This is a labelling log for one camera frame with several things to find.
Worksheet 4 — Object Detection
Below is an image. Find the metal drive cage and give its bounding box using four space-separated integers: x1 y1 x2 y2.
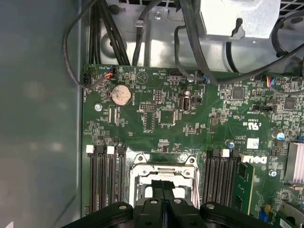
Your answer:
98 0 304 73

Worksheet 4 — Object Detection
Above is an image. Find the black RAM slot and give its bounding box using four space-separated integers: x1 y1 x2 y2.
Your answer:
116 142 127 204
106 145 117 205
85 144 97 213
205 148 220 206
224 148 239 207
95 144 107 209
215 148 230 207

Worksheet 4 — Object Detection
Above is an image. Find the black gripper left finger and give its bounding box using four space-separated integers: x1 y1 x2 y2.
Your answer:
61 180 165 228

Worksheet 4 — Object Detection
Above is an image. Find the silver CPU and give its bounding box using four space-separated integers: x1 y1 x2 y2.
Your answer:
142 178 188 200

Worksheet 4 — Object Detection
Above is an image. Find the silver internal USB port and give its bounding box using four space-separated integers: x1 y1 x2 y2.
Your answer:
180 95 192 112

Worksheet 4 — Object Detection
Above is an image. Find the black open PC case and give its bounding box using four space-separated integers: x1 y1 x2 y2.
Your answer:
0 0 304 228

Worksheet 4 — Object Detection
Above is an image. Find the black cable grey clip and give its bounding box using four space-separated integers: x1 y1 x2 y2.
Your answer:
132 0 163 67

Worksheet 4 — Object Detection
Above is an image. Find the CPU socket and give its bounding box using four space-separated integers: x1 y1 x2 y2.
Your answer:
129 153 200 209

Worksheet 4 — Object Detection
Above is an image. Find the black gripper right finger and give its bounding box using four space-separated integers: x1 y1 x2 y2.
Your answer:
163 180 289 228

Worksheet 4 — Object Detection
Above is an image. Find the round coin cell battery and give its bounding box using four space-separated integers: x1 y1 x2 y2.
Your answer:
111 85 132 106

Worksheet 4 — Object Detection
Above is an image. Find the silver finned heatsink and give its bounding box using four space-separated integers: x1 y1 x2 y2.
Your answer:
285 142 304 185

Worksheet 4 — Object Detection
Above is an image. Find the thin black cable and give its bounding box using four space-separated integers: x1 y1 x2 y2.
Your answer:
62 0 117 90

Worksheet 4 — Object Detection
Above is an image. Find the metal locking lever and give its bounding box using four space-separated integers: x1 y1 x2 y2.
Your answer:
193 162 201 209

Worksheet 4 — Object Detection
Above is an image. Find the green motherboard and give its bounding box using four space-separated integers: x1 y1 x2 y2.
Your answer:
82 63 304 228

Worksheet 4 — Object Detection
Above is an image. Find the metal socket cover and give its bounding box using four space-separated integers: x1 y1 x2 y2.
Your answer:
132 164 198 207

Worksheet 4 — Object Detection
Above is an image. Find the thick black cable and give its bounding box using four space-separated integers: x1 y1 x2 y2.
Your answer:
174 0 219 85

